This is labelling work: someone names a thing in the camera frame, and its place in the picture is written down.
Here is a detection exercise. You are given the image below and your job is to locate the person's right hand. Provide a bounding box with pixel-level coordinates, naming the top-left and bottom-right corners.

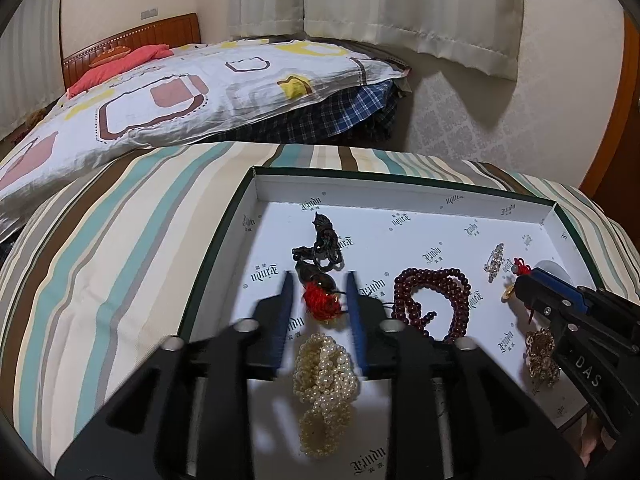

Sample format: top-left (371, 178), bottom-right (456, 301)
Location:
top-left (577, 410), bottom-right (621, 468)

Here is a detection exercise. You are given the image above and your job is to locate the patterned white quilt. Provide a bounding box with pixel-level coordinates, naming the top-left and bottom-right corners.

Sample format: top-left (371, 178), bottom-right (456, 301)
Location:
top-left (0, 37), bottom-right (412, 233)

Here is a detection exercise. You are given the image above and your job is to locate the dark green cardboard box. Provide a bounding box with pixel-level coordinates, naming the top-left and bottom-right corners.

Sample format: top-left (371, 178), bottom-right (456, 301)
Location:
top-left (175, 166), bottom-right (617, 480)

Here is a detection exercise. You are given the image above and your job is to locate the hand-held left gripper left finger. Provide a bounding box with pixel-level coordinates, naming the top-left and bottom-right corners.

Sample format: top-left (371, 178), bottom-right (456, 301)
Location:
top-left (55, 270), bottom-right (296, 480)

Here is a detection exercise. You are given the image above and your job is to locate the red pillow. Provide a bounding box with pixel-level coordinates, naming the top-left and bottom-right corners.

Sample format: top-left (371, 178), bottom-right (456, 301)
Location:
top-left (67, 45), bottom-right (172, 99)

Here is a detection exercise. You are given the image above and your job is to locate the cream curtain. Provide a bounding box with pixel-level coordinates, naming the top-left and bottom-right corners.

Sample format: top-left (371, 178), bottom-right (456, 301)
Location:
top-left (227, 0), bottom-right (524, 82)

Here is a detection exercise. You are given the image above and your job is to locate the wooden headboard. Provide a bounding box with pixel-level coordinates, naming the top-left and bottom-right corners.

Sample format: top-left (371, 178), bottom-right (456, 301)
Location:
top-left (62, 12), bottom-right (203, 92)

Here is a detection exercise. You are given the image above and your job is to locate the black bead tassel pendant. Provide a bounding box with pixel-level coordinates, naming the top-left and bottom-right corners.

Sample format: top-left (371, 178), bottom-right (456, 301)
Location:
top-left (291, 212), bottom-right (347, 292)

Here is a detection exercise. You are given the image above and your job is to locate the cream pearl necklace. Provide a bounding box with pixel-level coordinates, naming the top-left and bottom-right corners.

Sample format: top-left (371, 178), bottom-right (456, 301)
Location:
top-left (292, 332), bottom-right (361, 458)

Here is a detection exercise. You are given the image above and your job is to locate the gold charm with red cord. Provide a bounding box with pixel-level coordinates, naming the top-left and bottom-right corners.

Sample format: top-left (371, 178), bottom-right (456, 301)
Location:
top-left (501, 257), bottom-right (534, 304)

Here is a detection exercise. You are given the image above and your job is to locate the white jade bangle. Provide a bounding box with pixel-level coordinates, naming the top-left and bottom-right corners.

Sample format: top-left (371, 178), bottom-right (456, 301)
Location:
top-left (531, 259), bottom-right (572, 282)

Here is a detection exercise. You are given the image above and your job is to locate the red knot charm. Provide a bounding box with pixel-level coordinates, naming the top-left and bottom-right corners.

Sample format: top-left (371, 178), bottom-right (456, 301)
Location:
top-left (300, 280), bottom-right (347, 322)

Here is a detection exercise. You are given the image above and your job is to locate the wooden door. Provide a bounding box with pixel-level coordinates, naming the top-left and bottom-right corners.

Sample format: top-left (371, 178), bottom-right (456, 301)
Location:
top-left (579, 10), bottom-right (640, 203)

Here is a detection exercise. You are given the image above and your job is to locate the silver rhinestone brooch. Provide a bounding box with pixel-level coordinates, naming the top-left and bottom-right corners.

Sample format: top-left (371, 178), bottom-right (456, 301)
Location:
top-left (482, 242), bottom-right (514, 281)

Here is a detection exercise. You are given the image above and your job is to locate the blue plaid cloth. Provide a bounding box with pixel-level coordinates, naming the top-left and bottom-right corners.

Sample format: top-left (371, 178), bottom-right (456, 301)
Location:
top-left (210, 79), bottom-right (412, 147)

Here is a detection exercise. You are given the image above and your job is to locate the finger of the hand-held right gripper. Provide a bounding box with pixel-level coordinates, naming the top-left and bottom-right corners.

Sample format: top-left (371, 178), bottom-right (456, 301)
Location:
top-left (530, 266), bottom-right (640, 311)
top-left (514, 274), bottom-right (578, 322)

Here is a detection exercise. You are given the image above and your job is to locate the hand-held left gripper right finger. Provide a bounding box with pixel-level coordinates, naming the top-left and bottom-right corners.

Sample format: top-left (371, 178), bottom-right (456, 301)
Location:
top-left (345, 270), bottom-right (586, 480)

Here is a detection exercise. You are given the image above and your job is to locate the gold rhinestone pearl brooch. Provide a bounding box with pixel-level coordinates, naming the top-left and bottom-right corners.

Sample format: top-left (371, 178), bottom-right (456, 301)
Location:
top-left (524, 327), bottom-right (564, 392)

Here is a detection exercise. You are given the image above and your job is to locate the dark red bead necklace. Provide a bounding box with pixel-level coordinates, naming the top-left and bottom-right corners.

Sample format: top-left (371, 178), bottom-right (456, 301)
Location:
top-left (392, 267), bottom-right (473, 346)

